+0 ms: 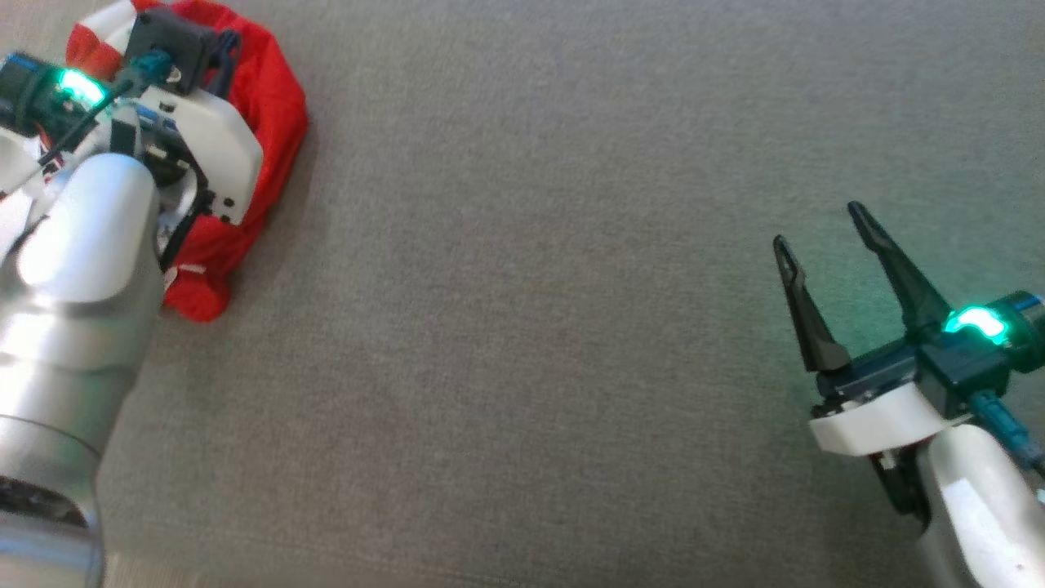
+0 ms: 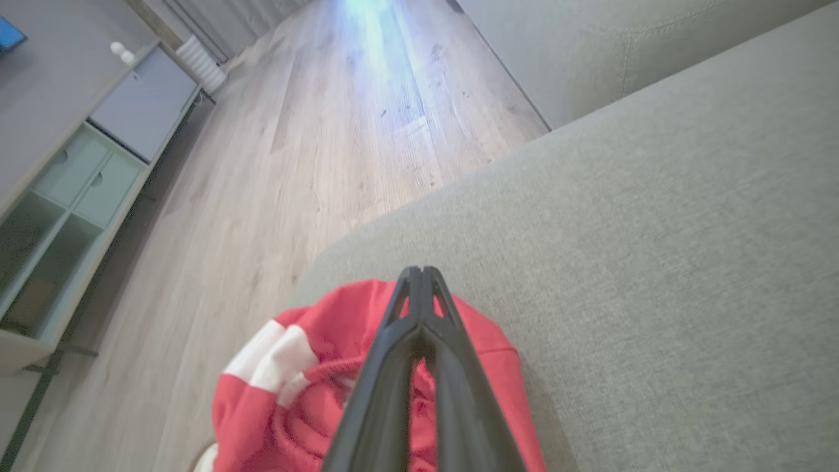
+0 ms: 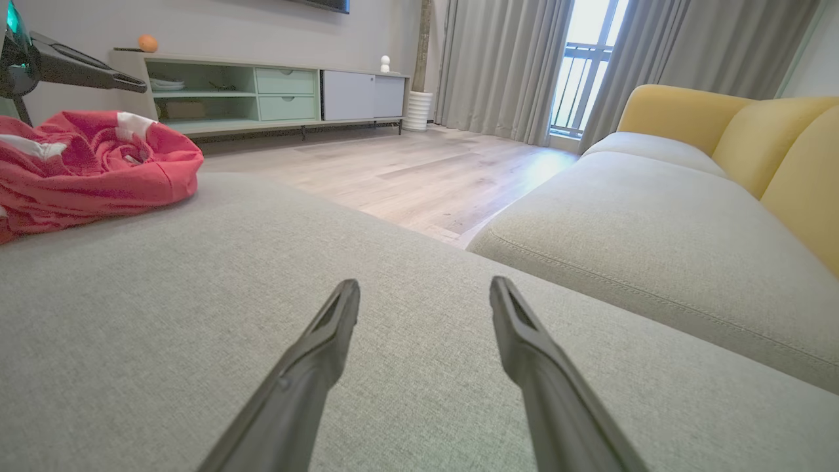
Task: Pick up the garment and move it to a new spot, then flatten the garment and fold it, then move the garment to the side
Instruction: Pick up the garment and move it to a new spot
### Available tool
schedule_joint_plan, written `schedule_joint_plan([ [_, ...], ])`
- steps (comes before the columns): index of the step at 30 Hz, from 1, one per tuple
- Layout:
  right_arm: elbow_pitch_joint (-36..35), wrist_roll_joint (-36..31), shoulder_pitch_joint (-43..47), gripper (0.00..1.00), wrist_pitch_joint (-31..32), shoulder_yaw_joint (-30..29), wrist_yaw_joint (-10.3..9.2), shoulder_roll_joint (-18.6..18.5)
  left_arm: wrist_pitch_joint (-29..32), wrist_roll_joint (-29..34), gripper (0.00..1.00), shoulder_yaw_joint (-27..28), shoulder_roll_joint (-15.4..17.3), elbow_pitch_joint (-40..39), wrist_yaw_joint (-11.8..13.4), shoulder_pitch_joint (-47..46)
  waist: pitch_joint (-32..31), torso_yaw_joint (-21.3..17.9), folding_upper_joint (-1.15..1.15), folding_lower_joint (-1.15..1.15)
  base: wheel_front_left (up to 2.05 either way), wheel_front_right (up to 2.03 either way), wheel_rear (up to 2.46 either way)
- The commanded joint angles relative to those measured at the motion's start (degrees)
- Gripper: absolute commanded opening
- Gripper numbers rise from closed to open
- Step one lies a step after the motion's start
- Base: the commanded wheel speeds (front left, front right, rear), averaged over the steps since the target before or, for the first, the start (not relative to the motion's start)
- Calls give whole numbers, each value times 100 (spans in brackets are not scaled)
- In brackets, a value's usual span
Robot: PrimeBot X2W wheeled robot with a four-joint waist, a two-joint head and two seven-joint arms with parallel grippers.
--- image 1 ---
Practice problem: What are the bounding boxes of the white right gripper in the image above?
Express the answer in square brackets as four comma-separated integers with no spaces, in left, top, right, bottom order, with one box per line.
[773,201,1045,457]

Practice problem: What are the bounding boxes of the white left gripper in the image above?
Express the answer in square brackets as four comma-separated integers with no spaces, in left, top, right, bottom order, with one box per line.
[0,53,264,225]

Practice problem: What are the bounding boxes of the red shorts with white waistband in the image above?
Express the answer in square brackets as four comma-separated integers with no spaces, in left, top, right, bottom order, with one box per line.
[131,0,311,323]

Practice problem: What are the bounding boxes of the wide grey sofa seat cushion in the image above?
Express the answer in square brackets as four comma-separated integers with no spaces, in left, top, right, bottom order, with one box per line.
[0,0,1045,588]

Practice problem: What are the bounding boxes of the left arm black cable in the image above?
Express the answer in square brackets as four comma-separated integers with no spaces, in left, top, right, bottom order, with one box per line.
[0,49,176,201]

